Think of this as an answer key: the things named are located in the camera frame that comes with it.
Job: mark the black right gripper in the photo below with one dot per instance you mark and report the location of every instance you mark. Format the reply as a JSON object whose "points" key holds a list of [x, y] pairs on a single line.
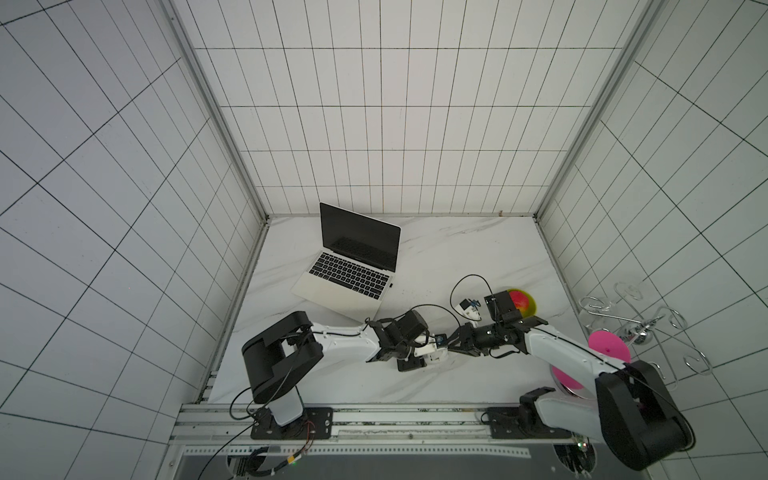
{"points": [[475, 342]]}

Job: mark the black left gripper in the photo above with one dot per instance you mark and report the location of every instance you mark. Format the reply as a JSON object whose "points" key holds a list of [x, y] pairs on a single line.
{"points": [[411, 364]]}

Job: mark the silver laptop black screen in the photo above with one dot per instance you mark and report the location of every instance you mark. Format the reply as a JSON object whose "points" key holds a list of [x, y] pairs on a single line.
{"points": [[355, 266]]}

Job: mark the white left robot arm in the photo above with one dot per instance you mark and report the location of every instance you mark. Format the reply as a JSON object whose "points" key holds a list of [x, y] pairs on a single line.
{"points": [[278, 358]]}

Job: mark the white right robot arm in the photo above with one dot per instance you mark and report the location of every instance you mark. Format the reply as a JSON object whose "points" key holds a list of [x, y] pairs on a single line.
{"points": [[629, 408]]}

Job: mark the red apple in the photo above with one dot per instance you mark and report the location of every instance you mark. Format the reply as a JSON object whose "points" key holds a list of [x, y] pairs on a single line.
{"points": [[521, 302]]}

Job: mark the green bowl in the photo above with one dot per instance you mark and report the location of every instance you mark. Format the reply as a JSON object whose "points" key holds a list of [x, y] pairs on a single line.
{"points": [[522, 302]]}

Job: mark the clear glass bowl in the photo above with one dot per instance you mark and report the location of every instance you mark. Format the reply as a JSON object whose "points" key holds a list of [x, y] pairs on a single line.
{"points": [[571, 386]]}

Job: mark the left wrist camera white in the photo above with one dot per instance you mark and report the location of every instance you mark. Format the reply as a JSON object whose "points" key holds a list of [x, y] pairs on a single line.
{"points": [[433, 351]]}

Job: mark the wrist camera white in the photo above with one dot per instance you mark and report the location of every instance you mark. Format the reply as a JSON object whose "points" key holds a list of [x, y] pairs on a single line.
{"points": [[469, 309], [433, 351]]}

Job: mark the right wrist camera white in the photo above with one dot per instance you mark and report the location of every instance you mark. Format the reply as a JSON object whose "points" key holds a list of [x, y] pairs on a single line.
{"points": [[469, 309]]}

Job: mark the chrome wire cup rack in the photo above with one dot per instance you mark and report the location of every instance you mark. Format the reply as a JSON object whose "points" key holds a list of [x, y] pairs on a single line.
{"points": [[657, 331]]}

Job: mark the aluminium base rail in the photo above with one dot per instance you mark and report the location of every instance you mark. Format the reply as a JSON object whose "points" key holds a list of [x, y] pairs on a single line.
{"points": [[368, 429]]}

